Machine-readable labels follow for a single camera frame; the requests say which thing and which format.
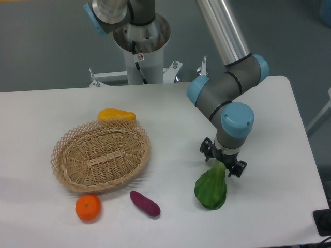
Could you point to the woven wicker basket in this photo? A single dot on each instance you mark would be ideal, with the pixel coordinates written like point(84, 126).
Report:
point(100, 155)

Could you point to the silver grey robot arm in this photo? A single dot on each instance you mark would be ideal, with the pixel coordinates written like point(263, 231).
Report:
point(215, 99)

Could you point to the green bok choy vegetable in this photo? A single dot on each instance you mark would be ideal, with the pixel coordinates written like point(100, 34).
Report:
point(211, 189)

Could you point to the orange tangerine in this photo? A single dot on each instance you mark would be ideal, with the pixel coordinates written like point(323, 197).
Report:
point(88, 207)

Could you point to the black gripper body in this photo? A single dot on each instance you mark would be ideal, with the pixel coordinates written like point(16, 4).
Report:
point(227, 156)

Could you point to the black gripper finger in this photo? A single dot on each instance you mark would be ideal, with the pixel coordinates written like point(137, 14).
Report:
point(236, 168)
point(207, 149)

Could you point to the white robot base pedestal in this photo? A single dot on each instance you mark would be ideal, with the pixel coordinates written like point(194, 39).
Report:
point(144, 44)

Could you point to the black box at table edge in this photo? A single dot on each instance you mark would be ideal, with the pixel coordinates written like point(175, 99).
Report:
point(322, 221)

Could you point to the white metal frame bracket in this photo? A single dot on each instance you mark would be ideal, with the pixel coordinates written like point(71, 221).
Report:
point(138, 75)

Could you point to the purple sweet potato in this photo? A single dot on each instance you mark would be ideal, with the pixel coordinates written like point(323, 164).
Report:
point(145, 204)

